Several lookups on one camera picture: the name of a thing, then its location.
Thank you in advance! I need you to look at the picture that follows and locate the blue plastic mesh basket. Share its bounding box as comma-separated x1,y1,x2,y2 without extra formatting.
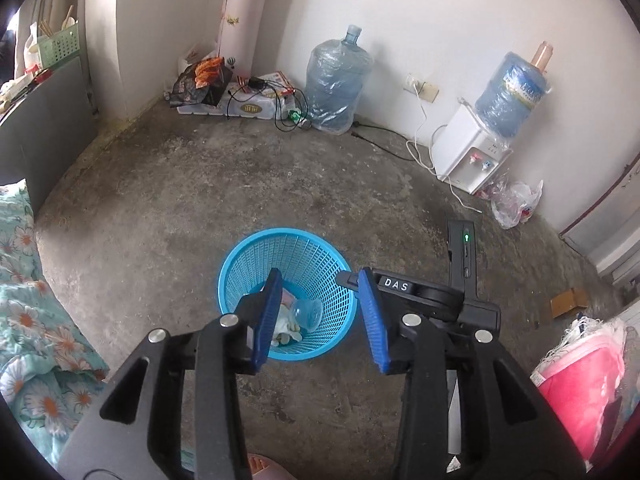
218,228,360,362

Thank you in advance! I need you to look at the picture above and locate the green utensil basket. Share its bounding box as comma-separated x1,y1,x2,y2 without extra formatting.
36,5,82,69

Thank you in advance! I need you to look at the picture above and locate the red white box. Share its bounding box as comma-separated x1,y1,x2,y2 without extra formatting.
257,70,295,92

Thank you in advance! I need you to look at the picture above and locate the brown cardboard piece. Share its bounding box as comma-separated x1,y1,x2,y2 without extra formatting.
550,289,592,319

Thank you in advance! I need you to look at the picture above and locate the white panel with red trim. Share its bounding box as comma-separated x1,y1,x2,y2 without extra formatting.
559,152,640,283

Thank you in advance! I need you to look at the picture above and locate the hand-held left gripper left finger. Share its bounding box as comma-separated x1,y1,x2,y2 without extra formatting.
57,268,284,480

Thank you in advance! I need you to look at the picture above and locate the dark grey cabinet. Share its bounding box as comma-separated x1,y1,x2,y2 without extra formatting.
0,54,98,203

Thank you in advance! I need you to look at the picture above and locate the pink fringed blanket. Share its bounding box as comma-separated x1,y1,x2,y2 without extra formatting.
529,317,628,463

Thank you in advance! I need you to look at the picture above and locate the empty clear water jug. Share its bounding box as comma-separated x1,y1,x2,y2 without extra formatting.
304,24,375,136

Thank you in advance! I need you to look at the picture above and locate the clear plastic cup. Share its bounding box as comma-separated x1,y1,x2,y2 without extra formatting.
291,299,325,332

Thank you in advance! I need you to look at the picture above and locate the clear plastic bag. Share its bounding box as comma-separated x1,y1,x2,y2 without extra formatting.
475,176,544,231

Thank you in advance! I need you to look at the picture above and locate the white tissue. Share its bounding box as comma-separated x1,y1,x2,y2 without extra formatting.
270,302,303,348

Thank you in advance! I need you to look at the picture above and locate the blue wrapped water jug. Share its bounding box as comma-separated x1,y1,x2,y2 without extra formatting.
474,42,553,139

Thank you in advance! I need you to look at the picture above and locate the black orange snack bag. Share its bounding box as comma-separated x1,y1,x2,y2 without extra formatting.
169,56,235,109

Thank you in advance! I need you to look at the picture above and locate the white wall outlet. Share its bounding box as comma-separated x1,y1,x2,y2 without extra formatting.
404,75,441,104

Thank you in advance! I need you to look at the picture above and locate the shrink-wrapped water bottle pack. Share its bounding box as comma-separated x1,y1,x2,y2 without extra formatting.
177,80,303,122

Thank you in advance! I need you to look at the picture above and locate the black power cable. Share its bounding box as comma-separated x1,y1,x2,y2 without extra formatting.
350,120,418,162

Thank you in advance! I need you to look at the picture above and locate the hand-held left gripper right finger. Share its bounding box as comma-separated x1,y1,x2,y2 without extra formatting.
357,268,586,480

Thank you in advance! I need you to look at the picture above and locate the white water dispenser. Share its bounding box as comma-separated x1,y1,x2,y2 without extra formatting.
434,109,512,196

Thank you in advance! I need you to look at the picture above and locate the black charger with cable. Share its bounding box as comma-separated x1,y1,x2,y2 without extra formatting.
226,76,281,121

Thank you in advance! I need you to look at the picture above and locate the rolled pink floral mat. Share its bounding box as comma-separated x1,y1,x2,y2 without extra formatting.
216,0,275,82

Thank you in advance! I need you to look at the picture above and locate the teal floral blanket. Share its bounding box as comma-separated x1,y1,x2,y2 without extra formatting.
0,180,110,461

